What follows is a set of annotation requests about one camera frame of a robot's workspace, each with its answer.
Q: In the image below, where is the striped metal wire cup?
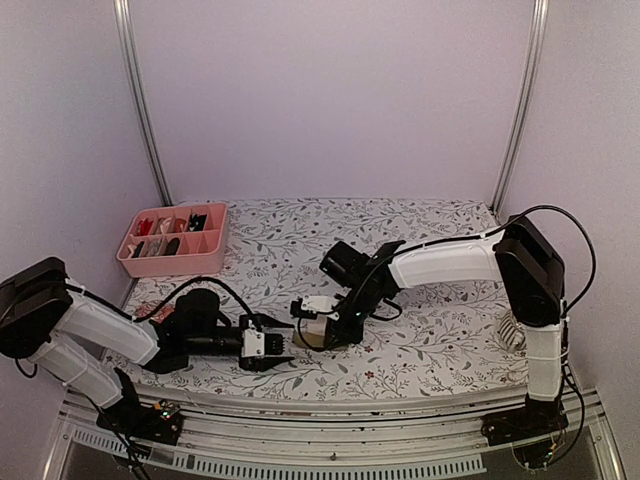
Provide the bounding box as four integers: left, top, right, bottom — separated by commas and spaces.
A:
496, 310, 526, 353

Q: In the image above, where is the left aluminium corner post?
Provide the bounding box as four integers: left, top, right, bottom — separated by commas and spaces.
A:
113, 0, 173, 206

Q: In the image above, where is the red patterned bowl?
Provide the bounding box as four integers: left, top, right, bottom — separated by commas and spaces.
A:
138, 303, 174, 323

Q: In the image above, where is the black rolled cloth in box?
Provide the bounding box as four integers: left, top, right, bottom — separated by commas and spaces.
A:
162, 237, 180, 256

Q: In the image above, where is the right aluminium corner post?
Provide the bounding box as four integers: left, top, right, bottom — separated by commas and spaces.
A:
490, 0, 549, 216

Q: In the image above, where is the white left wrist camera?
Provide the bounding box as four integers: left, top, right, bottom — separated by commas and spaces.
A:
240, 329, 284, 359

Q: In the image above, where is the floral patterned table cloth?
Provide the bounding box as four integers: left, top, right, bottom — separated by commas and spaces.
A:
102, 197, 564, 401

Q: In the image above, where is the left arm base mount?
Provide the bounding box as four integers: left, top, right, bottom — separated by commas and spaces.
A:
96, 368, 184, 446

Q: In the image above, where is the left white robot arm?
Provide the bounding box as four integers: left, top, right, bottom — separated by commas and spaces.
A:
1, 257, 290, 434

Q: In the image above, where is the tan beige underwear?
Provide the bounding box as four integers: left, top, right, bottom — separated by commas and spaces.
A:
292, 316, 333, 350

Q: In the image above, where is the red rolled cloth in box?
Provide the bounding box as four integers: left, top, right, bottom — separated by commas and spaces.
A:
132, 218, 154, 237

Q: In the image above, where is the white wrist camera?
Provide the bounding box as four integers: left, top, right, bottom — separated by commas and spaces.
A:
290, 296, 338, 319
240, 329, 284, 359

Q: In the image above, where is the aluminium front rail frame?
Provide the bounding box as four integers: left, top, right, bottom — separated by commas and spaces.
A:
39, 386, 631, 479

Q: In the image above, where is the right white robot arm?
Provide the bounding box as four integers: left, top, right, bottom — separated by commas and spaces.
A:
320, 217, 565, 436

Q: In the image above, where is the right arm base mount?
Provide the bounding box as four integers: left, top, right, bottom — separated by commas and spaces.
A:
480, 395, 568, 446

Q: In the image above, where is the aluminium corner post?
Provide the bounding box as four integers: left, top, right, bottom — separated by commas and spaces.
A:
490, 0, 549, 216
113, 0, 173, 206

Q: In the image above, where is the pink divided organizer box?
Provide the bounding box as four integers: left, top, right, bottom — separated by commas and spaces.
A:
116, 203, 229, 278

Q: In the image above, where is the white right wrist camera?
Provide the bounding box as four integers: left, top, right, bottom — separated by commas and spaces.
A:
290, 296, 338, 319

